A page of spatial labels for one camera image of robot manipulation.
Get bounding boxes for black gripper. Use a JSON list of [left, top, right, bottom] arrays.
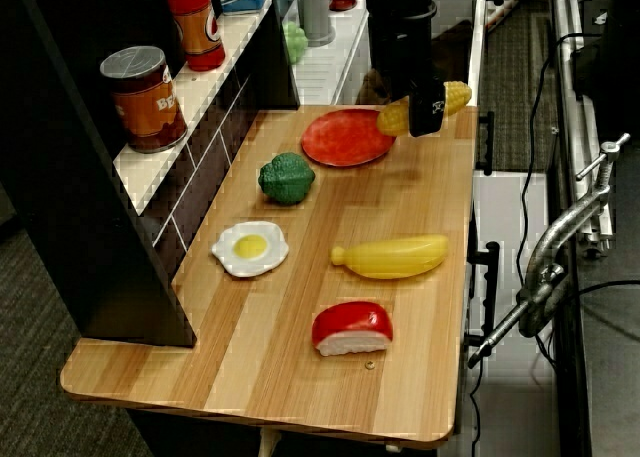
[[370, 19, 447, 139]]

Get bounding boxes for yellow toy corn cob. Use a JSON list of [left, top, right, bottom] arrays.
[[375, 80, 473, 137]]

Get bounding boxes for red round plate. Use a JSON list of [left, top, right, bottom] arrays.
[[300, 108, 396, 167]]

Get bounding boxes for white toy sink counter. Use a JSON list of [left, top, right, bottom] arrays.
[[282, 0, 374, 106]]

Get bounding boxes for yellow toy banana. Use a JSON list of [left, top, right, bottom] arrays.
[[330, 234, 451, 280]]

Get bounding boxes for light green toy vegetable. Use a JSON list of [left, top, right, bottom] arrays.
[[282, 20, 310, 66]]

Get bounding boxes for green toy broccoli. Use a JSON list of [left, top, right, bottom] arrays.
[[257, 151, 317, 206]]

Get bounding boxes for metal c-clamp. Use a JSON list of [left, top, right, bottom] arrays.
[[467, 132, 632, 369]]

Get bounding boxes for toy fried egg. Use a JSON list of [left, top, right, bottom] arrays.
[[210, 220, 290, 278]]

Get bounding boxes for red toy sushi piece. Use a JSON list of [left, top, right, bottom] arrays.
[[311, 300, 394, 357]]

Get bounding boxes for red toy ketchup bottle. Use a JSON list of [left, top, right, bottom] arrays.
[[165, 0, 226, 72]]

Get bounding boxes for orange toy beans can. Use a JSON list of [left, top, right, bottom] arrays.
[[99, 45, 189, 154]]

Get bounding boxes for black toy kitchen shelf unit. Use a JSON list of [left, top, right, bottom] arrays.
[[0, 0, 301, 349]]

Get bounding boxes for short black drawer handle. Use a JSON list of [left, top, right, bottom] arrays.
[[477, 110, 496, 176]]

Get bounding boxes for long black cable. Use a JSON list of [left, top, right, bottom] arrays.
[[514, 31, 604, 278]]

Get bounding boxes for aluminium frame rail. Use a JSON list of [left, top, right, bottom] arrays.
[[549, 0, 617, 254]]

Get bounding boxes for long black drawer handle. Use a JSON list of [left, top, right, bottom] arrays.
[[472, 241, 501, 339]]

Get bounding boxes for black cable under clamp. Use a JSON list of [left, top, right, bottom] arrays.
[[533, 278, 640, 373]]

